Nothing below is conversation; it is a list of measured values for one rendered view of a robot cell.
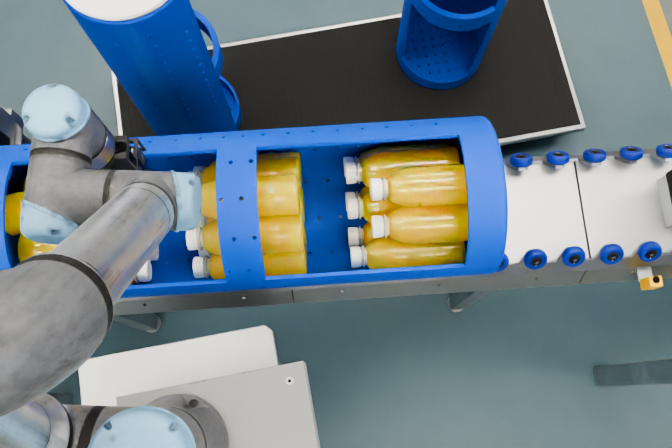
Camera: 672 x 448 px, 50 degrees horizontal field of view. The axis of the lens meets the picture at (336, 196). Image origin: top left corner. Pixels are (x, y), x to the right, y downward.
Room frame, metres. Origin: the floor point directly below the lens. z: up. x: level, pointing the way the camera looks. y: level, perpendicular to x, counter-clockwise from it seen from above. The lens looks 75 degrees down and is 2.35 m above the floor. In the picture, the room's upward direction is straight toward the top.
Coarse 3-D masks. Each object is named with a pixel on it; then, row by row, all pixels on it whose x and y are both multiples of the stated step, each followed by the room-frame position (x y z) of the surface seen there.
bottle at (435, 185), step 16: (400, 176) 0.35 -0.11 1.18; (416, 176) 0.35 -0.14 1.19; (432, 176) 0.35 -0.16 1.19; (448, 176) 0.35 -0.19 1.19; (464, 176) 0.35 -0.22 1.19; (384, 192) 0.33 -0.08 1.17; (400, 192) 0.33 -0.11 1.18; (416, 192) 0.33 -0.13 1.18; (432, 192) 0.33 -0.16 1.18; (448, 192) 0.33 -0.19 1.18; (464, 192) 0.33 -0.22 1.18
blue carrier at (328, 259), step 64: (320, 128) 0.44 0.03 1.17; (384, 128) 0.44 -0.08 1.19; (448, 128) 0.44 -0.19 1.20; (0, 192) 0.31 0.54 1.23; (256, 192) 0.31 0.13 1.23; (320, 192) 0.39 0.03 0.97; (0, 256) 0.21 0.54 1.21; (192, 256) 0.26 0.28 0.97; (256, 256) 0.22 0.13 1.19; (320, 256) 0.26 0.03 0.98
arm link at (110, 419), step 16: (96, 416) -0.03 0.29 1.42; (112, 416) -0.03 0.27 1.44; (128, 416) -0.02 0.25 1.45; (144, 416) -0.03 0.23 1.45; (160, 416) -0.03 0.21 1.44; (176, 416) -0.03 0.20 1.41; (96, 432) -0.04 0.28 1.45; (112, 432) -0.04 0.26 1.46; (128, 432) -0.04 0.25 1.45; (144, 432) -0.04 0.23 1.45; (160, 432) -0.04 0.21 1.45; (176, 432) -0.04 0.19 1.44; (192, 432) -0.05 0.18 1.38
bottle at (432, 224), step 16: (400, 208) 0.31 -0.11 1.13; (416, 208) 0.31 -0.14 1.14; (432, 208) 0.31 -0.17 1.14; (448, 208) 0.31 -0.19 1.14; (464, 208) 0.31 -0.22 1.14; (384, 224) 0.28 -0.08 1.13; (400, 224) 0.28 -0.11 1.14; (416, 224) 0.28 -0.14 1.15; (432, 224) 0.28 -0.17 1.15; (448, 224) 0.28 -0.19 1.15; (464, 224) 0.28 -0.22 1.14; (400, 240) 0.26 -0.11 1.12; (416, 240) 0.26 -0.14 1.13; (432, 240) 0.26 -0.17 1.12; (448, 240) 0.26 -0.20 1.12; (464, 240) 0.26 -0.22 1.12
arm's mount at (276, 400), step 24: (192, 384) 0.01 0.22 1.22; (216, 384) 0.01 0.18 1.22; (240, 384) 0.01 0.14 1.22; (264, 384) 0.01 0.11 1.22; (288, 384) 0.01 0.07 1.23; (216, 408) -0.02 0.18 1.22; (240, 408) -0.02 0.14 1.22; (264, 408) -0.02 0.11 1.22; (288, 408) -0.02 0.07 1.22; (312, 408) -0.02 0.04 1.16; (240, 432) -0.05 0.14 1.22; (264, 432) -0.05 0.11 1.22; (288, 432) -0.05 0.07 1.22; (312, 432) -0.05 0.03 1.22
